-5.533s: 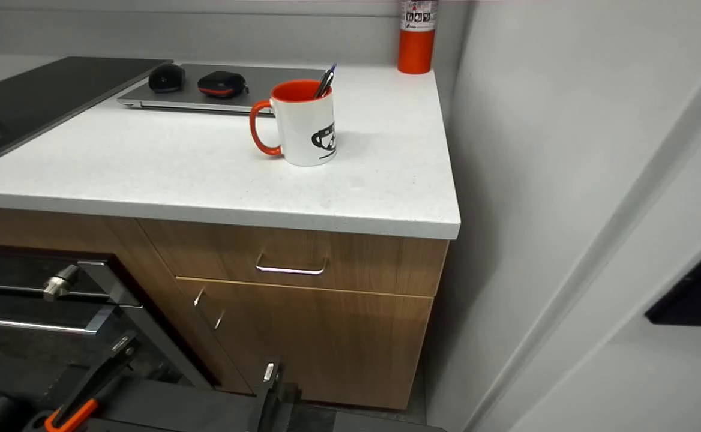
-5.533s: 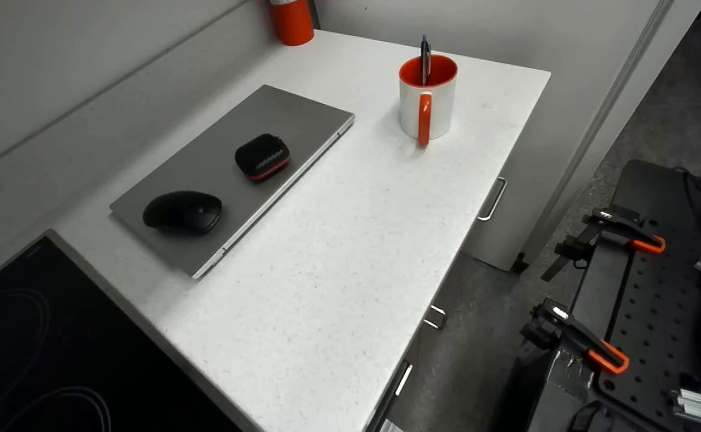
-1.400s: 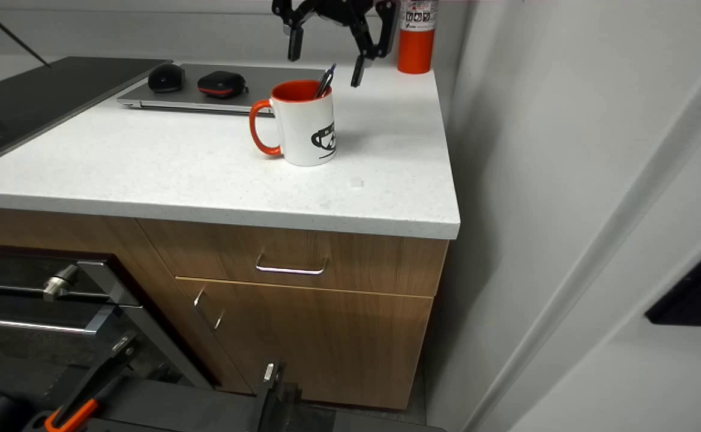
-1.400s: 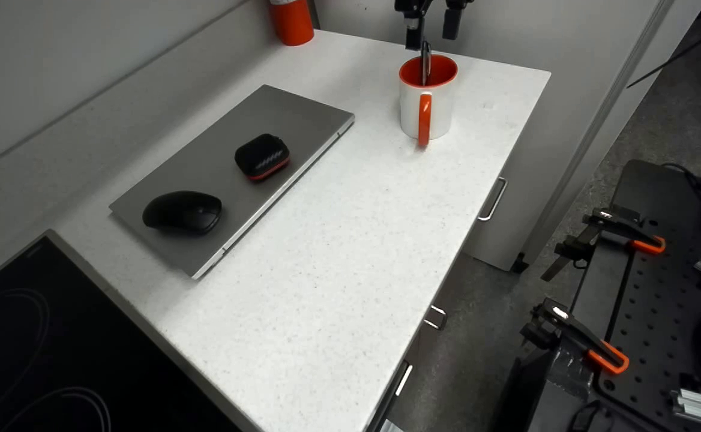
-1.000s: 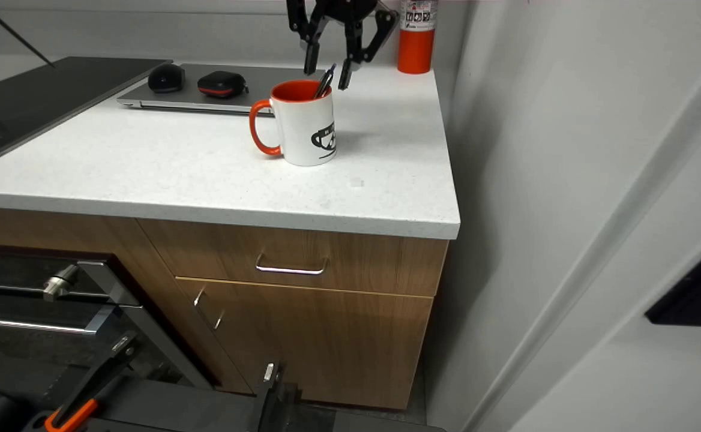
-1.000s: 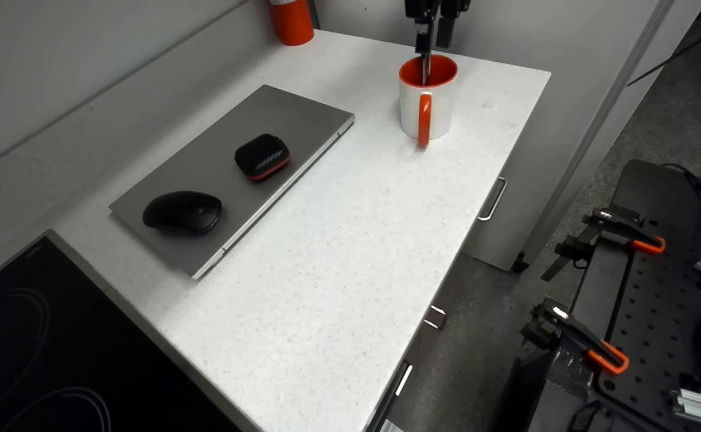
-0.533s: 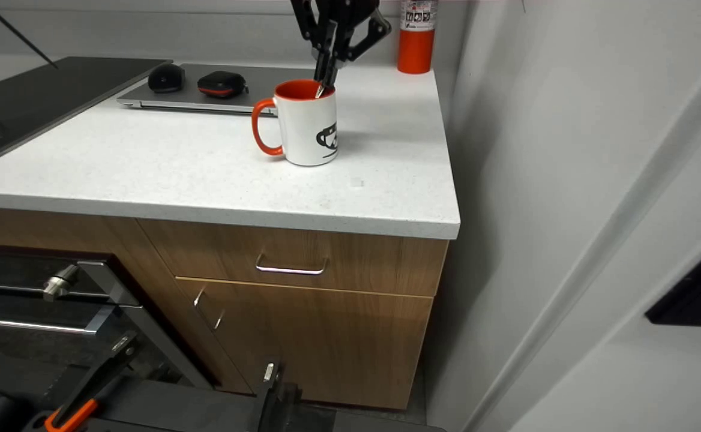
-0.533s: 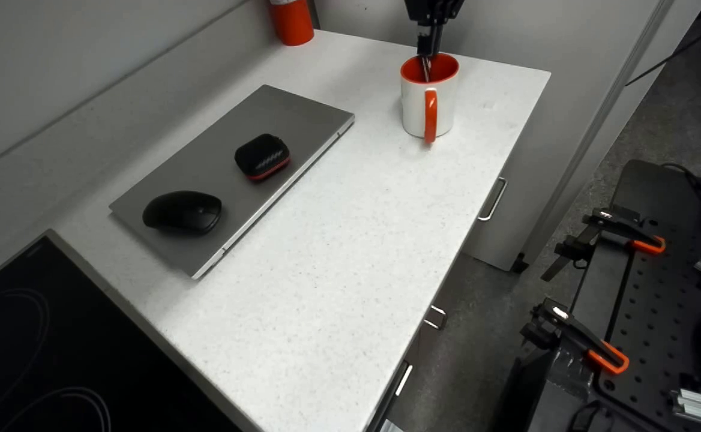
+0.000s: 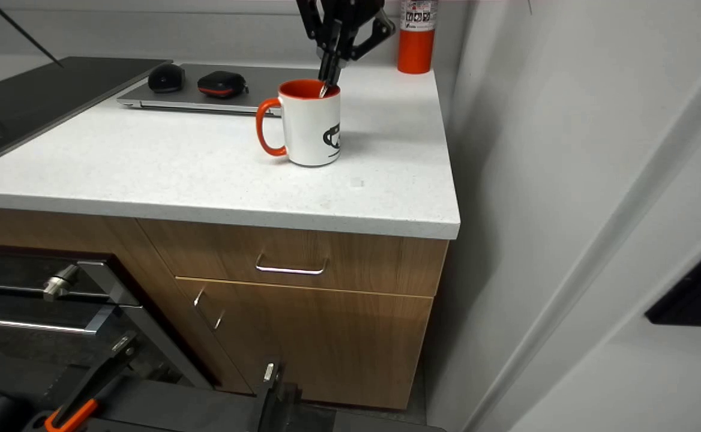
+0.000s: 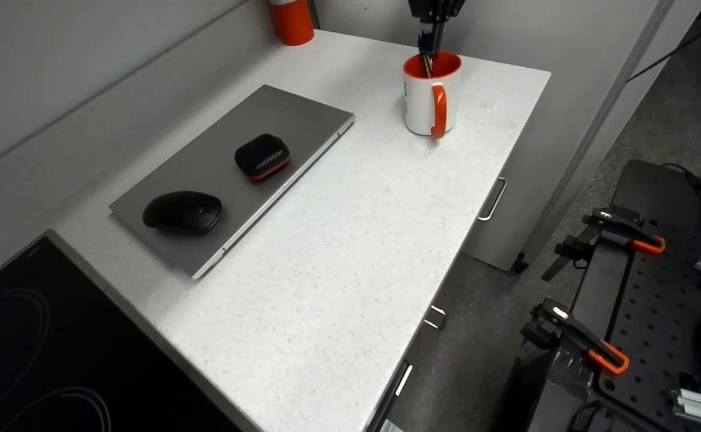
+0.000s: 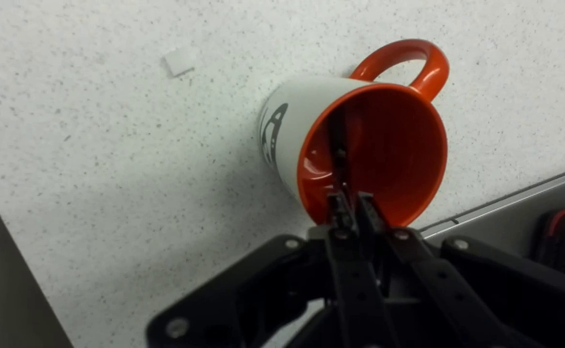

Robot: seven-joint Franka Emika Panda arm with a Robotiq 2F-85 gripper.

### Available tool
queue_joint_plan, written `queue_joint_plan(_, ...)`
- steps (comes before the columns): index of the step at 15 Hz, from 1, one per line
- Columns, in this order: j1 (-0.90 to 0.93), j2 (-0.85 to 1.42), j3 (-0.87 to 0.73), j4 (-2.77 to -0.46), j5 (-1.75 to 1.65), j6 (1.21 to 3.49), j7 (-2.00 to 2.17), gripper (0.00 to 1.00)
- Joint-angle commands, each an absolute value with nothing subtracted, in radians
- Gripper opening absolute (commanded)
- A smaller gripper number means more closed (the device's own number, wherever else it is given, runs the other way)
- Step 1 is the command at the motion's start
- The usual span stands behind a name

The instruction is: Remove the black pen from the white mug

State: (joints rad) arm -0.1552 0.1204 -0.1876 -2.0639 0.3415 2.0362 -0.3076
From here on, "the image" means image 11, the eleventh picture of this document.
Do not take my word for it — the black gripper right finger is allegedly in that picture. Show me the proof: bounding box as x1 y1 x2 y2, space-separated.
355 191 565 348

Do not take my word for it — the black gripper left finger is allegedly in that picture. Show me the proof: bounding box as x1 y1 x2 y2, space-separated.
144 189 394 348

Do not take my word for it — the small white tape piece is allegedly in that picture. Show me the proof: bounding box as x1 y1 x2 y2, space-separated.
160 46 198 81

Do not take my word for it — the white mug with orange handle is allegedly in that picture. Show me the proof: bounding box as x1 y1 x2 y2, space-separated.
255 36 452 231

